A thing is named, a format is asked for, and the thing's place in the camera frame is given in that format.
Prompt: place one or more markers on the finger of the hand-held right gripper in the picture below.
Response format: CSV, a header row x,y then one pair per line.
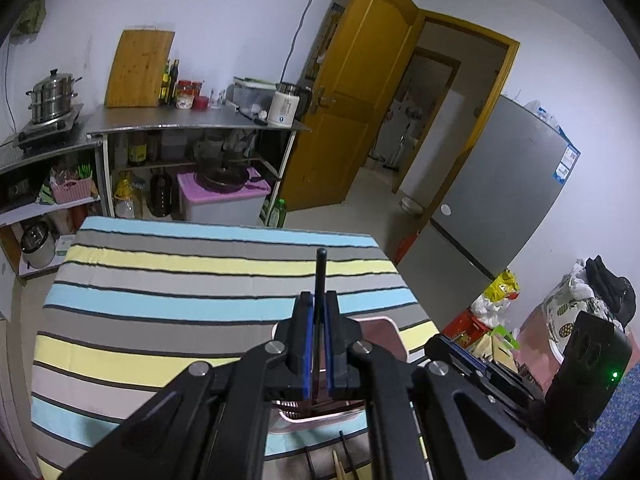
x,y
510,378
462,360

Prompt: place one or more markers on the purple storage bin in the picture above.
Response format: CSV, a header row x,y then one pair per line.
x,y
220,207

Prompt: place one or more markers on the clear drinking glass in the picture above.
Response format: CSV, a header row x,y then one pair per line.
x,y
216,100

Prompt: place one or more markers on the steel stove cabinet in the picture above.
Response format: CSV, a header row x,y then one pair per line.
x,y
30,157

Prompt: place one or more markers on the pineapple print cloth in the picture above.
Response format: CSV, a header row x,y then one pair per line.
x,y
565,310

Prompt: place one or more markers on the white bowl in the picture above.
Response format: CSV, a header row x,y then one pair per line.
x,y
412,206

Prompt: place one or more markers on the dark glass bottle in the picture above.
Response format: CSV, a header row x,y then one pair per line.
x,y
174,82
164,87

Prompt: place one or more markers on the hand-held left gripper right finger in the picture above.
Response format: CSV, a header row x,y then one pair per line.
x,y
327,350

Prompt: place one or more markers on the yellow snack bag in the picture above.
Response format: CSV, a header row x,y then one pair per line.
x,y
500,287

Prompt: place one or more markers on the black frying pan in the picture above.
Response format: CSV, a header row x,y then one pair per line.
x,y
222,179

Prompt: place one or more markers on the gas stove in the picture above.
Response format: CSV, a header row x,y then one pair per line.
x,y
45,132

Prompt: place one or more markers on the striped tablecloth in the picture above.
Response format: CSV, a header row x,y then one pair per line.
x,y
150,310

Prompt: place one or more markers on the wooden chopstick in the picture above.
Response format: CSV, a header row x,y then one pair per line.
x,y
339,467

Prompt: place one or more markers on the wooden cutting board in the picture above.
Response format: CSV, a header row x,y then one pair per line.
x,y
140,70

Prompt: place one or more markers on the white rice cooker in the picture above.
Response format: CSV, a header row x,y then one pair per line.
x,y
36,247

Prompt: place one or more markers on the yellow door frame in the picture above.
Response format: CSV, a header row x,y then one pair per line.
x,y
505,60

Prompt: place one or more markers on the yellow wooden door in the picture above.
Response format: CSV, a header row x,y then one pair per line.
x,y
350,110

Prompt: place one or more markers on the grey refrigerator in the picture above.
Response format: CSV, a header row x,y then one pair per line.
x,y
500,185

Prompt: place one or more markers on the steel steamer pot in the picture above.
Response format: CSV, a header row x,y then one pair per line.
x,y
52,97

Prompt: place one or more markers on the yellow oil bottle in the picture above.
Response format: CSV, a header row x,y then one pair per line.
x,y
125,200

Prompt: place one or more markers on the red plastic crate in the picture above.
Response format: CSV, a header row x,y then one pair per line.
x,y
462,330

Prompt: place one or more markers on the printed cardboard box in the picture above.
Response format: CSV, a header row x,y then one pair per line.
x,y
495,350

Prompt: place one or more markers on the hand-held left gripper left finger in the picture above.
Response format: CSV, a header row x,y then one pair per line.
x,y
310,350

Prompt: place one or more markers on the grey plastic storage box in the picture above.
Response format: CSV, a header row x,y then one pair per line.
x,y
250,92

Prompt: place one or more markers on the wall calendar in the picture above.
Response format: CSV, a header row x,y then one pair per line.
x,y
322,40

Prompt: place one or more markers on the pink utensil basket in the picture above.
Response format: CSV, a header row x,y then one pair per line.
x,y
385,340

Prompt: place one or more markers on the large dark bottle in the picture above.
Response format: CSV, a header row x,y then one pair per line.
x,y
160,195

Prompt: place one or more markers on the green plastic bottle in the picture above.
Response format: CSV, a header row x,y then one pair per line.
x,y
279,215

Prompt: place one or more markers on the small pink basket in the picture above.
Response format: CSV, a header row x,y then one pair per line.
x,y
72,191

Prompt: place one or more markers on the pink plastic tub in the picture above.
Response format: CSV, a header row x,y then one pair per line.
x,y
537,340

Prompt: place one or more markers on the green hanging cloth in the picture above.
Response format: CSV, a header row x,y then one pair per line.
x,y
30,12

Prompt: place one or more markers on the steel counter table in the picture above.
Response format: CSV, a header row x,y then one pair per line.
x,y
200,120

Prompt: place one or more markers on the white electric kettle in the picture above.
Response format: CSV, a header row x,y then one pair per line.
x,y
285,107

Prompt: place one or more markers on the red plastic container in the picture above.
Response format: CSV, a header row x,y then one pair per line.
x,y
201,102

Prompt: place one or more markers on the black clothing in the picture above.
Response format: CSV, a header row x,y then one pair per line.
x,y
610,290

